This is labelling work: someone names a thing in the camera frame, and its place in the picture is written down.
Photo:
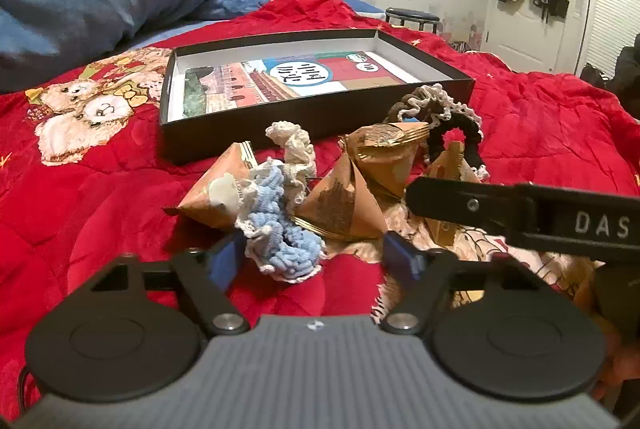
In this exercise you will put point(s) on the small white round object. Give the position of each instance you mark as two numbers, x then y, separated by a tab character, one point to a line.
222	191

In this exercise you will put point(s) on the brown pyramid paper packet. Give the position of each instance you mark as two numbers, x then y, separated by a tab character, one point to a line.
200	209
340	209
452	164
385	159

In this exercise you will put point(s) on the black bag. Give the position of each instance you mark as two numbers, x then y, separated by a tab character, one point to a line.
627	69

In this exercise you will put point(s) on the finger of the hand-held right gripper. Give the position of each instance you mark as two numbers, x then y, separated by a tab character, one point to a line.
465	204

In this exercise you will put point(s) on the black scrunchie with cream lace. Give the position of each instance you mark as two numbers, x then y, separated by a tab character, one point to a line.
467	134

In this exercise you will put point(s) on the colourful printed card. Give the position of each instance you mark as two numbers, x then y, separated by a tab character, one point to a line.
300	79

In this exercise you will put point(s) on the shallow black cardboard box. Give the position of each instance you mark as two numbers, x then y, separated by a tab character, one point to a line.
210	139

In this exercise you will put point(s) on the brown scrunchie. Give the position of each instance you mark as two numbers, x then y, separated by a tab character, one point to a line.
400	106

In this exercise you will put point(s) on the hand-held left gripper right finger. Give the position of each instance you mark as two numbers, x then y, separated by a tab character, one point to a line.
400	255

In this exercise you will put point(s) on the red printed quilt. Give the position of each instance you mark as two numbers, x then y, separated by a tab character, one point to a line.
540	119

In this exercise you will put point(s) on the white louvered closet door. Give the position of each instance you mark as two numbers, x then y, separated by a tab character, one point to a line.
615	9

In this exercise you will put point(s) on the person's right hand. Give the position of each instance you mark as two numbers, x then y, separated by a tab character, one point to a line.
622	371

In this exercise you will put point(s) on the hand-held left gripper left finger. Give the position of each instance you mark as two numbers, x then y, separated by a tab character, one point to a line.
222	259

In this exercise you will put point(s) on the black round stool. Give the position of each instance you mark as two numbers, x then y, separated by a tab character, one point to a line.
410	15

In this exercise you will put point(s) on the blue scrunchie with white lace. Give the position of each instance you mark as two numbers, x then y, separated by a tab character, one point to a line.
285	239

